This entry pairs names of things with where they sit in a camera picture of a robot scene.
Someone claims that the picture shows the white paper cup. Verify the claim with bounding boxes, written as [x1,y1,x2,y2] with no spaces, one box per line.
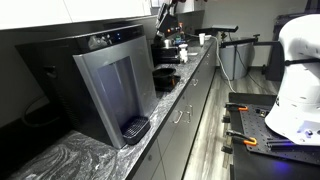
[199,33,205,46]

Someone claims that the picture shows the silver black water dispenser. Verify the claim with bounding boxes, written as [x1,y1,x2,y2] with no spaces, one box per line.
[16,24,158,149]

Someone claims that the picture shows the black camera on stand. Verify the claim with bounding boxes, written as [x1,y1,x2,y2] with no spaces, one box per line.
[194,25,238,37]

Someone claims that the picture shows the grey lower cabinet run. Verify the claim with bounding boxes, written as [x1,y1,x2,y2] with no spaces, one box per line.
[125,39,216,180]

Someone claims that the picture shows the white cable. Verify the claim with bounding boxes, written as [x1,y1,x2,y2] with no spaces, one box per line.
[209,34,238,94]

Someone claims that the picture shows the black coffee machine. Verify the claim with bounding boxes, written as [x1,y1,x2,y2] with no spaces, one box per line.
[151,0,181,65]

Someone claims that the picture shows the black drip tray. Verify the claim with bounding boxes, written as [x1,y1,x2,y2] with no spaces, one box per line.
[121,116,151,145]

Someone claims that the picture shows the white upper cabinets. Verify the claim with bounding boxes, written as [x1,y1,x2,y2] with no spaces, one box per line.
[0,0,151,30]

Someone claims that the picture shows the silver cabinet door handle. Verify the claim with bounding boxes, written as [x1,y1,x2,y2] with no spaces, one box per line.
[184,111,191,123]
[187,104,193,116]

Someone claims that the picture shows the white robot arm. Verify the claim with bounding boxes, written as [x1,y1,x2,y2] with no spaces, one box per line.
[265,14,320,146]

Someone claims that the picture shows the black perforated robot table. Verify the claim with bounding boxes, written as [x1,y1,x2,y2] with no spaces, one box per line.
[227,93,320,180]

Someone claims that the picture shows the white small bottle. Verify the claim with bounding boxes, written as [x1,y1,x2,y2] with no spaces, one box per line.
[179,44,188,63]

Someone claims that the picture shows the orange black clamp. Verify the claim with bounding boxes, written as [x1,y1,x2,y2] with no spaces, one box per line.
[225,103,248,111]
[226,130,257,146]

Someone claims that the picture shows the black power cable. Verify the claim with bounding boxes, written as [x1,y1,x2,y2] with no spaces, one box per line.
[21,94,54,128]

